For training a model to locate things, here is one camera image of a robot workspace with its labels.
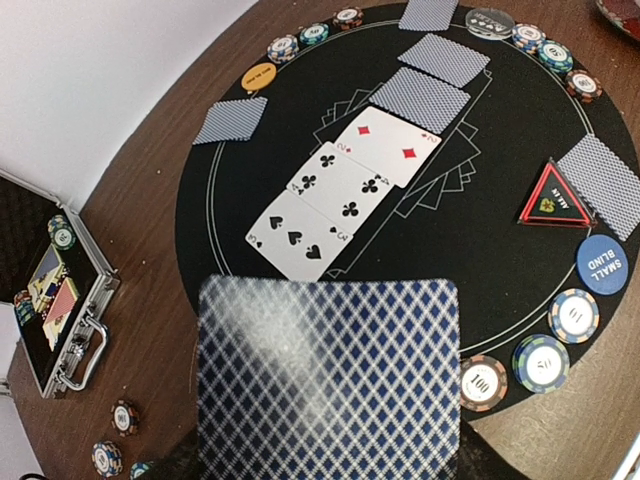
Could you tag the three of spades card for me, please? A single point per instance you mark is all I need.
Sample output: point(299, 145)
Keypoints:
point(296, 239)

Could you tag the four of clubs card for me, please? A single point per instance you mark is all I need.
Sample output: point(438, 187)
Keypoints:
point(339, 188)

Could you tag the two of diamonds card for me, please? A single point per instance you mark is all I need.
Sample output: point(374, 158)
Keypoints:
point(387, 145)

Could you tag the grey playing card deck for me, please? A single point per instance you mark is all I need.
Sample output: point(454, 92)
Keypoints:
point(328, 380)

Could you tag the face-down cards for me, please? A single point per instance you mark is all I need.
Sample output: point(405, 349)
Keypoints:
point(428, 15)
point(232, 120)
point(605, 182)

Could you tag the orange big blind button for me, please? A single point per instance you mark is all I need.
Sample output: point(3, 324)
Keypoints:
point(258, 77)

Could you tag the face-down board card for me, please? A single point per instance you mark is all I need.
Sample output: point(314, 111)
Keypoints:
point(420, 99)
point(445, 59)

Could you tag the red triangular all-in marker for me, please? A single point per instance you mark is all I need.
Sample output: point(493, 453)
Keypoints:
point(554, 202)

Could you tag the brown 100 chip stack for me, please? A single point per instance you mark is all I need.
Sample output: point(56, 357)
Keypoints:
point(124, 418)

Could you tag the black white dealer button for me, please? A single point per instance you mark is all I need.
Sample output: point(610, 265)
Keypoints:
point(489, 23)

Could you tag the blue small blind button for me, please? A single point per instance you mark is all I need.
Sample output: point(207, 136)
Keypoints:
point(602, 264)

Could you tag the green blue 50 chip stack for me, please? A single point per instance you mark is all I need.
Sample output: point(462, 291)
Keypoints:
point(140, 468)

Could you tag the blue white 10 chip stack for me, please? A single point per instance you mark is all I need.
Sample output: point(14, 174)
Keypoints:
point(107, 459)

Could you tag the round black poker mat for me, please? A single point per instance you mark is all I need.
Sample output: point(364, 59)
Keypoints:
point(457, 219)

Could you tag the green chip stack in case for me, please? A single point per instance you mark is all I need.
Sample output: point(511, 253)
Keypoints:
point(61, 233)

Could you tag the red card deck in case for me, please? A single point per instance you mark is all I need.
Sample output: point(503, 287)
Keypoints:
point(60, 311)

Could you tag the blue card deck in case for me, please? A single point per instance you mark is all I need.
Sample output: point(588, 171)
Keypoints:
point(50, 260)

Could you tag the aluminium poker case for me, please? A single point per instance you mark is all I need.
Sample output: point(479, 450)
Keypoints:
point(25, 212)

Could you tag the mixed chip stack in case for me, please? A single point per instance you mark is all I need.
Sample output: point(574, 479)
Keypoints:
point(23, 307)

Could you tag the red floral plate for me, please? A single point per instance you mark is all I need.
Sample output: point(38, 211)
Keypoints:
point(623, 13)

